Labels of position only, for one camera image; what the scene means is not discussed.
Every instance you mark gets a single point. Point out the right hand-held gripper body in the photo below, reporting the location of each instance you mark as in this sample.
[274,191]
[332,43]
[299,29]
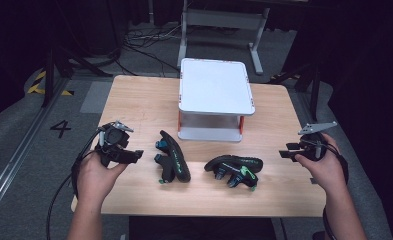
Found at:
[314,146]

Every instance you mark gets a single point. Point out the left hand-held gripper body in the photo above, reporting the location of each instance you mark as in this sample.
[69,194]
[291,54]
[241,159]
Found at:
[112,138]

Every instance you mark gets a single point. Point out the person's right hand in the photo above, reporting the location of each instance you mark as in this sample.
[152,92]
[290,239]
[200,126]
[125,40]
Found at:
[330,170]

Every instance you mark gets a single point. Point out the person's left hand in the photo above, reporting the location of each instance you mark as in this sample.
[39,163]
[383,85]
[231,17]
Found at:
[94,180]

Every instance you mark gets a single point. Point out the black sandal with blue buckles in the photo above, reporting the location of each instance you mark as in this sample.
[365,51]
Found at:
[177,160]

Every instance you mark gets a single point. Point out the black tripod stand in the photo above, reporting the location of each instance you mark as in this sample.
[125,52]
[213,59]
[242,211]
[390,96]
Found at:
[49,76]

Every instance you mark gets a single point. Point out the yellow black hazard tape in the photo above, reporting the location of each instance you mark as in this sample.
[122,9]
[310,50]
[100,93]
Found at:
[37,85]

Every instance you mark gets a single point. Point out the white two-tier shelf rack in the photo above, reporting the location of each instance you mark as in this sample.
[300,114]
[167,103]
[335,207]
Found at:
[214,86]

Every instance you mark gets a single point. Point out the metal floor rail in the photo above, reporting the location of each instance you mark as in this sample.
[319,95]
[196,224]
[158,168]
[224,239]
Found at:
[14,163]

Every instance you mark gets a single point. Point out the grey metal desk frame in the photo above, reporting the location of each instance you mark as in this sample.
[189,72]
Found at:
[224,21]

